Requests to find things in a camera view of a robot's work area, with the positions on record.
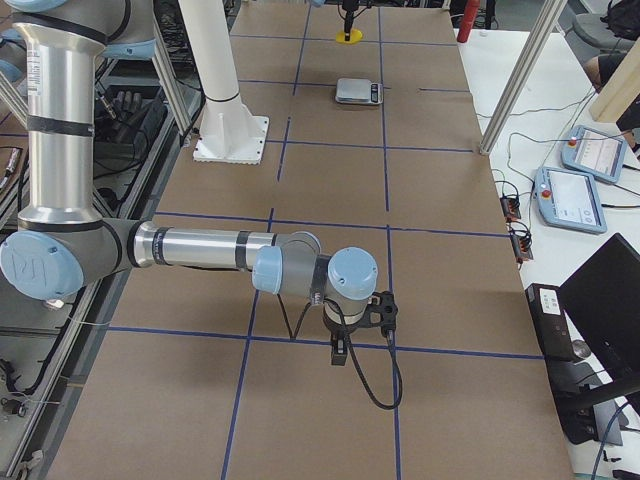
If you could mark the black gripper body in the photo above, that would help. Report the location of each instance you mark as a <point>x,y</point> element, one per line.
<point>348,14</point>
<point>338,330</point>

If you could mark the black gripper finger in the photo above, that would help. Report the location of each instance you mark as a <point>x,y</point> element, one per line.
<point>347,25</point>
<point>339,352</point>

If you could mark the yellow mango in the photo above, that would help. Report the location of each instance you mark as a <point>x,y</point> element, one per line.
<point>353,37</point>

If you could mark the silver electronic kitchen scale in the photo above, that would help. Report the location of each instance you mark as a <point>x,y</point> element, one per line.
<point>357,91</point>

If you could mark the red cylinder bottle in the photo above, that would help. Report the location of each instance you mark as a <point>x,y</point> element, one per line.
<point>468,20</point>

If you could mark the near orange circuit board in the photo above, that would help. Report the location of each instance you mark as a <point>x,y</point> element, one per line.
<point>521,241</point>

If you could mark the orange circuit board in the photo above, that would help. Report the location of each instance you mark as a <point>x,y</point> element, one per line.
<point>510,201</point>
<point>521,241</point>

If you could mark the black mini computer box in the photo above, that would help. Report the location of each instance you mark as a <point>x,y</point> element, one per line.
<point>550,322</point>

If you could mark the far orange circuit board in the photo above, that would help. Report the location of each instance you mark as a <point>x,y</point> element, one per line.
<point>510,201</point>

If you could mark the blue tape strip crosswise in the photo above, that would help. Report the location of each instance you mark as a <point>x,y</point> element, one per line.
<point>278,340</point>

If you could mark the seated person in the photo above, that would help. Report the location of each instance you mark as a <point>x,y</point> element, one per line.
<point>622,20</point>

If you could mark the near blue teach pendant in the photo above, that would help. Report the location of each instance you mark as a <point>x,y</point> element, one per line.
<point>569,200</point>

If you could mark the blue teach pendant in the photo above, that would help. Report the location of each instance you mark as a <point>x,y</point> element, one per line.
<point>594,152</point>
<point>569,200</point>

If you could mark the black monitor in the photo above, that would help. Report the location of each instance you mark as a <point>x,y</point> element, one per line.
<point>601,299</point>

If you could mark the far blue teach pendant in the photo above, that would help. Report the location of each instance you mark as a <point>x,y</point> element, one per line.
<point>594,152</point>

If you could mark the wooden board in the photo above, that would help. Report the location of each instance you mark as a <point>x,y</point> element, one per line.
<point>620,91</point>

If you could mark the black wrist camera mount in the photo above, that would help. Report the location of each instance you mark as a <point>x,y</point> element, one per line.
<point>381,313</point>

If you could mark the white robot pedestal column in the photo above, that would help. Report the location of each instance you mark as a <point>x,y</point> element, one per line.
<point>228,131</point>

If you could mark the aluminium frame post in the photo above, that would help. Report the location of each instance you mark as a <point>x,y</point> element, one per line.
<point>536,40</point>

